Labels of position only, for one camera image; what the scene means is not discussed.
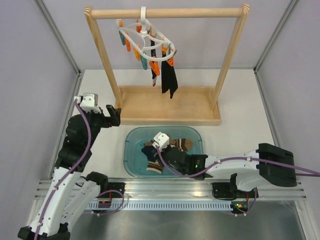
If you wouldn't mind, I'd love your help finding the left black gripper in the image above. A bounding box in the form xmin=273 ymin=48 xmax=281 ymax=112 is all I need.
xmin=77 ymin=102 xmax=122 ymax=148

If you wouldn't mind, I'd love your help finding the brown striped sock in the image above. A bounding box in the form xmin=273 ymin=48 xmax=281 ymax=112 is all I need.
xmin=144 ymin=140 xmax=163 ymax=174
xmin=169 ymin=138 xmax=193 ymax=152

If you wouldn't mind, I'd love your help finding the navy patterned sock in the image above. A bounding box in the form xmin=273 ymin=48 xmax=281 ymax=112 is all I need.
xmin=141 ymin=145 xmax=159 ymax=163
xmin=149 ymin=49 xmax=160 ymax=87

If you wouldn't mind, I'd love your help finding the black sock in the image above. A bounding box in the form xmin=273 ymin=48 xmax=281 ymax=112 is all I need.
xmin=161 ymin=60 xmax=178 ymax=99

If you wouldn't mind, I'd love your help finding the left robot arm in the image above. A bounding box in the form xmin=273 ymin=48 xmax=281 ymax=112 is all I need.
xmin=17 ymin=103 xmax=124 ymax=240

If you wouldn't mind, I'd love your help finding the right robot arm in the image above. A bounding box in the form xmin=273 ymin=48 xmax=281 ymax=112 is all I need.
xmin=158 ymin=143 xmax=297 ymax=197

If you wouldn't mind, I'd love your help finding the white clip hanger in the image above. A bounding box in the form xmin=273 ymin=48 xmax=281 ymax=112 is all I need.
xmin=116 ymin=6 xmax=177 ymax=73

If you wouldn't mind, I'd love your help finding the teal plastic bin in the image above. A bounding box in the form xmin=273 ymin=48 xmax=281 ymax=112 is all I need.
xmin=123 ymin=126 xmax=204 ymax=179

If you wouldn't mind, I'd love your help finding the wooden hanging rack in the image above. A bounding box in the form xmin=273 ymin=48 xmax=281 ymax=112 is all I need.
xmin=84 ymin=3 xmax=250 ymax=126

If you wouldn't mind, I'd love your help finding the aluminium mounting rail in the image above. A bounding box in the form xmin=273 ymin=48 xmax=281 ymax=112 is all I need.
xmin=34 ymin=176 xmax=308 ymax=201

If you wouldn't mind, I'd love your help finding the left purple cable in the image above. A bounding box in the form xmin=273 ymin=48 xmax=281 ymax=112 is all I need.
xmin=33 ymin=98 xmax=125 ymax=240

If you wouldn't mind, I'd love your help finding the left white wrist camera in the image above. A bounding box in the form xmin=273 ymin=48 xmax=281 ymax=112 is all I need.
xmin=73 ymin=93 xmax=103 ymax=114

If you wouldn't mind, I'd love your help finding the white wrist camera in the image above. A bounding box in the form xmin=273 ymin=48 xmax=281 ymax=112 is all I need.
xmin=152 ymin=132 xmax=170 ymax=151
xmin=73 ymin=93 xmax=103 ymax=114

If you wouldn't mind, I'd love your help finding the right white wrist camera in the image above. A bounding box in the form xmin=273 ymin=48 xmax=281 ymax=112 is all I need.
xmin=152 ymin=132 xmax=170 ymax=151

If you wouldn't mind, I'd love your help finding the white slotted cable duct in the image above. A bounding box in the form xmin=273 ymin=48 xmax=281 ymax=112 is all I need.
xmin=85 ymin=200 xmax=233 ymax=211

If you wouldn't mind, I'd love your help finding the left aluminium frame post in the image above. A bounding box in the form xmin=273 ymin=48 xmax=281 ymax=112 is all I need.
xmin=34 ymin=0 xmax=81 ymax=76

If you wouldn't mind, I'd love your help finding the aluminium frame post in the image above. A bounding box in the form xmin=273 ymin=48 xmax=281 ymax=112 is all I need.
xmin=253 ymin=0 xmax=300 ymax=75
xmin=34 ymin=0 xmax=81 ymax=76

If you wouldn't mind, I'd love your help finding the right aluminium frame post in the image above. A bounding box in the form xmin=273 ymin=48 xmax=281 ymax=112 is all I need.
xmin=253 ymin=0 xmax=300 ymax=75

